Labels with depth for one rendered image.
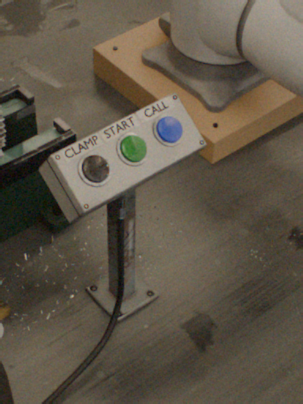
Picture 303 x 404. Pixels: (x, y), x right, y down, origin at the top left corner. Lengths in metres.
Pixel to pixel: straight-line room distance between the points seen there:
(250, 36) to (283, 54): 0.06
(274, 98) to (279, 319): 0.40
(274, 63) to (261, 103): 0.17
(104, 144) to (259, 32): 0.36
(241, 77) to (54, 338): 0.52
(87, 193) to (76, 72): 0.62
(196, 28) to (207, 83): 0.10
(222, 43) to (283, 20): 0.13
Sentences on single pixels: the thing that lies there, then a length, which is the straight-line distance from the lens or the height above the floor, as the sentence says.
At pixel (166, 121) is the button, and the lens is 0.87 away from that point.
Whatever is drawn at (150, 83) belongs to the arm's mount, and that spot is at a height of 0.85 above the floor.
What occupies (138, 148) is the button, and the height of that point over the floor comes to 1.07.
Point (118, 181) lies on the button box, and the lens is 0.83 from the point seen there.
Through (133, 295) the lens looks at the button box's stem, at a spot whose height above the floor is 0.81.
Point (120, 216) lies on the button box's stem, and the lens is 0.90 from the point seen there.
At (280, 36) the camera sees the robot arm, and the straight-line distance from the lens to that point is 1.11.
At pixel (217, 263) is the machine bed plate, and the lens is 1.09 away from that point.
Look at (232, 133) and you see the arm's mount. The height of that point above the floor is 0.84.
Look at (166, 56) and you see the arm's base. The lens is 1.32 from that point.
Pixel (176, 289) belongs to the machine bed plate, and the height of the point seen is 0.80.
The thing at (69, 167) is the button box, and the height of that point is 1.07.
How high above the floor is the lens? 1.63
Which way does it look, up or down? 45 degrees down
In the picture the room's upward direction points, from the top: 1 degrees counter-clockwise
